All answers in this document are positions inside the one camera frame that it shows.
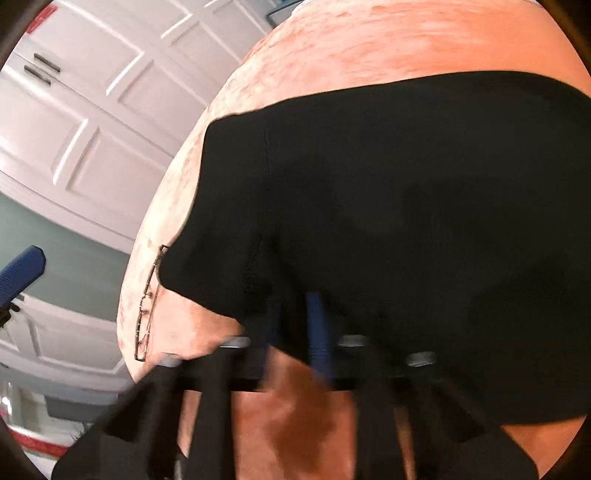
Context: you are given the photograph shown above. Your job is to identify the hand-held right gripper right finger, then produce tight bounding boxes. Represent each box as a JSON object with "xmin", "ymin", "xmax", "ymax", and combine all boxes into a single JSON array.
[{"xmin": 306, "ymin": 292, "xmax": 537, "ymax": 480}]

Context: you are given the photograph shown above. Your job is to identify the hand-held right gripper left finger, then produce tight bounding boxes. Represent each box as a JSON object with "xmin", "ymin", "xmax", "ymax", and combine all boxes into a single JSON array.
[{"xmin": 52, "ymin": 293, "xmax": 288, "ymax": 480}]

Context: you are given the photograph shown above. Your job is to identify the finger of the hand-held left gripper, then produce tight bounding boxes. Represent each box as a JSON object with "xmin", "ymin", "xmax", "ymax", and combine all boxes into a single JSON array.
[{"xmin": 0, "ymin": 246, "xmax": 47, "ymax": 329}]

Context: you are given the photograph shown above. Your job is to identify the black pants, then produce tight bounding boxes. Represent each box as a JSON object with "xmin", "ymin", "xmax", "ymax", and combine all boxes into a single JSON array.
[{"xmin": 158, "ymin": 70, "xmax": 591, "ymax": 428}]

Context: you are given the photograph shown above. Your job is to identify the white panelled low door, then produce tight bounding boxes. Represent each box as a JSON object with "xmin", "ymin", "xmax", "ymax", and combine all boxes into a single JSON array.
[{"xmin": 0, "ymin": 294, "xmax": 136, "ymax": 394}]

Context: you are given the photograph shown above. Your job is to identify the red and white object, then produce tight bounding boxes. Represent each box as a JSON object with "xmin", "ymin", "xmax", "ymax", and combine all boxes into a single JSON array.
[{"xmin": 8, "ymin": 425, "xmax": 75, "ymax": 460}]

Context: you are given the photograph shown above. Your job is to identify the white panelled closet door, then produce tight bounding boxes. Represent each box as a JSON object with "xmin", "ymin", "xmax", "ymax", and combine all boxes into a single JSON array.
[{"xmin": 0, "ymin": 0, "xmax": 298, "ymax": 256}]

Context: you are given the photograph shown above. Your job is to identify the orange blanket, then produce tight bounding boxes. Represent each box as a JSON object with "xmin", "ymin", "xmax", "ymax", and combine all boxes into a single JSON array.
[{"xmin": 116, "ymin": 0, "xmax": 583, "ymax": 480}]

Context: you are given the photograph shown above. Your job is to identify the wire-frame eyeglasses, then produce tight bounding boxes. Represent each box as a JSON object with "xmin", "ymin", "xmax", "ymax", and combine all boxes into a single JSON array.
[{"xmin": 134, "ymin": 244, "xmax": 171, "ymax": 363}]

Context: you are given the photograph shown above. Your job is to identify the dark door handle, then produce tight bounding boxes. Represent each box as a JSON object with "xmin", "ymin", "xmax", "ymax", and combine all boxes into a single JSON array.
[
  {"xmin": 34, "ymin": 52, "xmax": 62, "ymax": 73},
  {"xmin": 23, "ymin": 64, "xmax": 52, "ymax": 86}
]

